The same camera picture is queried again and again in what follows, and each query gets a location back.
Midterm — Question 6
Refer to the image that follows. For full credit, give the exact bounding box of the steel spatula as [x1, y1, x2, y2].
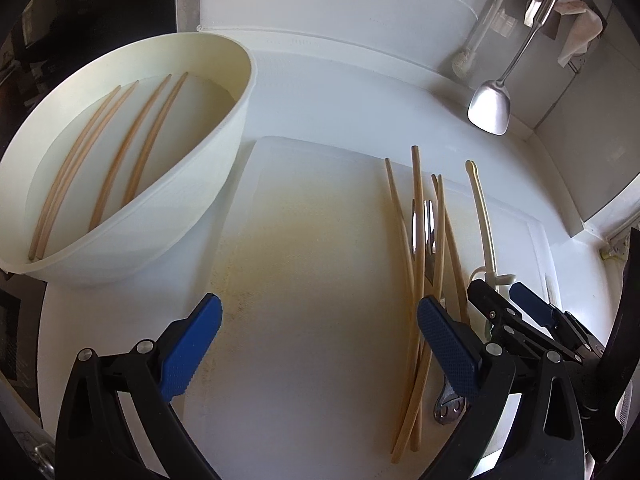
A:
[467, 0, 563, 137]

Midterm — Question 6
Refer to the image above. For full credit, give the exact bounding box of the white training chopsticks blue crab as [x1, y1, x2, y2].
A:
[465, 160, 517, 336]

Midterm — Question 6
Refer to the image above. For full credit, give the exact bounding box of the wooden chopstick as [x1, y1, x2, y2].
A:
[36, 80, 139, 262]
[431, 174, 471, 323]
[121, 72, 190, 207]
[89, 75, 172, 233]
[390, 174, 446, 465]
[27, 85, 122, 261]

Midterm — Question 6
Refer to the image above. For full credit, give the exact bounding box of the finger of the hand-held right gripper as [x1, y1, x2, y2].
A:
[466, 279, 547, 356]
[509, 281, 608, 361]

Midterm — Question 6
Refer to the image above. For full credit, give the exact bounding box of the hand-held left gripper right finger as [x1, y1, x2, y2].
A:
[417, 295, 588, 480]

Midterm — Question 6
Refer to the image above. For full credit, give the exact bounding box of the white plastic cutting board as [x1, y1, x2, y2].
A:
[180, 135, 556, 480]

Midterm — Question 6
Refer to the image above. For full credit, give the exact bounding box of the steel fork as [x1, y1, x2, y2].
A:
[411, 199, 468, 426]

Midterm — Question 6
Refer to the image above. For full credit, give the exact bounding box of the white bottle brush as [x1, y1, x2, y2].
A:
[450, 0, 518, 78]

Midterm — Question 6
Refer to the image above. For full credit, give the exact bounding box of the white hanging cloth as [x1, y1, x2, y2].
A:
[555, 0, 603, 67]

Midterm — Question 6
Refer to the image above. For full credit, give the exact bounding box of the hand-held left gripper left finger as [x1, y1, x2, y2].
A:
[54, 292, 224, 480]

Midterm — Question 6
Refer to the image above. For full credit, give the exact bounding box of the cream round bowl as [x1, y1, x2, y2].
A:
[0, 32, 256, 290]

